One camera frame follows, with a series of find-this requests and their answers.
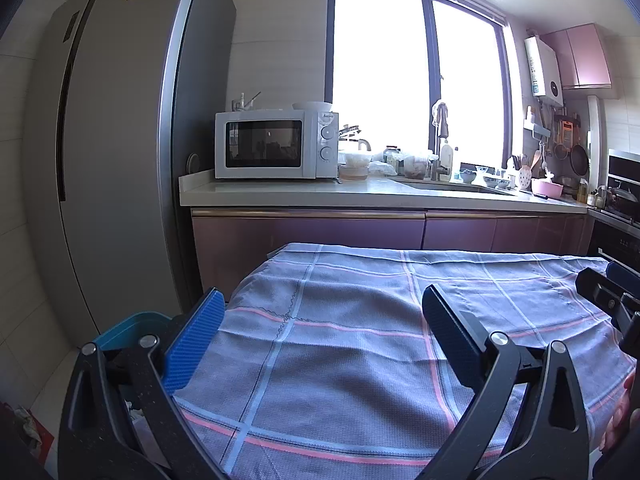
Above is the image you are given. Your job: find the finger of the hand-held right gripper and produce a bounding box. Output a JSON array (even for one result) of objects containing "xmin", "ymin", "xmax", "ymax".
[
  {"xmin": 575, "ymin": 267, "xmax": 634, "ymax": 332},
  {"xmin": 605, "ymin": 260, "xmax": 640, "ymax": 292}
]

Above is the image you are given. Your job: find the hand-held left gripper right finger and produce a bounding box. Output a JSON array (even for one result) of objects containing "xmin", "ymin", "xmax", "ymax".
[{"xmin": 421, "ymin": 284, "xmax": 591, "ymax": 480}]

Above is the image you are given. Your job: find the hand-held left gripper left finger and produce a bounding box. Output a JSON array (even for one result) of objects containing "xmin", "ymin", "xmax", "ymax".
[{"xmin": 57, "ymin": 287, "xmax": 231, "ymax": 480}]

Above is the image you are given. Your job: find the teal plastic bin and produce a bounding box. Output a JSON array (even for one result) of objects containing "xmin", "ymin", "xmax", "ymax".
[{"xmin": 92, "ymin": 311, "xmax": 177, "ymax": 357}]

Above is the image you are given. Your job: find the person's right hand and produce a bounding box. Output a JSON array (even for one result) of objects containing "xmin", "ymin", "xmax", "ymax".
[{"xmin": 599, "ymin": 374, "xmax": 637, "ymax": 457}]

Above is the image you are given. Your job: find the black built-in oven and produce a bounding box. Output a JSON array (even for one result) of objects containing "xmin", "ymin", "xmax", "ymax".
[{"xmin": 587, "ymin": 149, "xmax": 640, "ymax": 281}]

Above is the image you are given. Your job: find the pink bowl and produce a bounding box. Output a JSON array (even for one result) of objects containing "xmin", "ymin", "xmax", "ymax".
[{"xmin": 531, "ymin": 179, "xmax": 564, "ymax": 198}]

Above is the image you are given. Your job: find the black frying pan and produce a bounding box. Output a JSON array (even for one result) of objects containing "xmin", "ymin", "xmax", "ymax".
[{"xmin": 570, "ymin": 145, "xmax": 590, "ymax": 176}]

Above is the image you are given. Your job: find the purple plaid cloth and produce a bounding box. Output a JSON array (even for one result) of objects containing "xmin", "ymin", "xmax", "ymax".
[{"xmin": 134, "ymin": 242, "xmax": 639, "ymax": 480}]

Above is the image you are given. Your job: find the purple base cabinet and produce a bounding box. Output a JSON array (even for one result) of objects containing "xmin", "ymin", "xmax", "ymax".
[{"xmin": 191, "ymin": 207, "xmax": 594, "ymax": 302}]

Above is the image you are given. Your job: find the brown filled glass jar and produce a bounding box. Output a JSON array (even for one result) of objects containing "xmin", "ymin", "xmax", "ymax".
[{"xmin": 404, "ymin": 155, "xmax": 431, "ymax": 180}]

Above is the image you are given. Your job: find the white kitchen countertop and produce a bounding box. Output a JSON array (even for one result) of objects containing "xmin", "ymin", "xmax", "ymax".
[{"xmin": 179, "ymin": 170, "xmax": 589, "ymax": 209}]

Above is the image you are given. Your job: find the white dish soap bottle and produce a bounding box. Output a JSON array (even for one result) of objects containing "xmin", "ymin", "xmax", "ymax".
[{"xmin": 440, "ymin": 140, "xmax": 455, "ymax": 181}]

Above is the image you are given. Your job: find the grey refrigerator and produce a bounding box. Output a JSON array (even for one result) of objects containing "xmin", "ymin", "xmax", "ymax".
[{"xmin": 22, "ymin": 0, "xmax": 238, "ymax": 337}]

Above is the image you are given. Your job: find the glass container with lid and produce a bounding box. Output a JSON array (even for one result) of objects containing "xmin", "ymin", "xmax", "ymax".
[{"xmin": 339, "ymin": 137, "xmax": 374, "ymax": 184}]

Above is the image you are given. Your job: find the red paper bag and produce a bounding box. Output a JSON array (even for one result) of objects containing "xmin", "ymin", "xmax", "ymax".
[{"xmin": 0, "ymin": 402, "xmax": 55, "ymax": 462}]

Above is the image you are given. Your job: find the white microwave oven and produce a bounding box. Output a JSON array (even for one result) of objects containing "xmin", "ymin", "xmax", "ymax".
[{"xmin": 215, "ymin": 110, "xmax": 340, "ymax": 180}]

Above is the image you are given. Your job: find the steel kitchen faucet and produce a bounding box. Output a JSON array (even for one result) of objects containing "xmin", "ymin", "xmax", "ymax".
[{"xmin": 431, "ymin": 101, "xmax": 451, "ymax": 181}]

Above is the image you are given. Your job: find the white water heater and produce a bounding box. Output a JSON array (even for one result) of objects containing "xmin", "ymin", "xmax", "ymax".
[{"xmin": 524, "ymin": 36, "xmax": 564, "ymax": 106}]

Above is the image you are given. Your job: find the kitchen window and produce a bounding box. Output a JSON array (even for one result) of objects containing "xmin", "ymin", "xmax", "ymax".
[{"xmin": 325, "ymin": 0, "xmax": 517, "ymax": 169}]

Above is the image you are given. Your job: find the grey wall rack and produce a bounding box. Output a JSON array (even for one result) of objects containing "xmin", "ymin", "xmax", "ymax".
[{"xmin": 522, "ymin": 105, "xmax": 551, "ymax": 139}]

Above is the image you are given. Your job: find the pink wall cabinet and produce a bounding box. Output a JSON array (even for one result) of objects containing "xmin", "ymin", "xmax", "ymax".
[{"xmin": 542, "ymin": 24, "xmax": 612, "ymax": 90}]

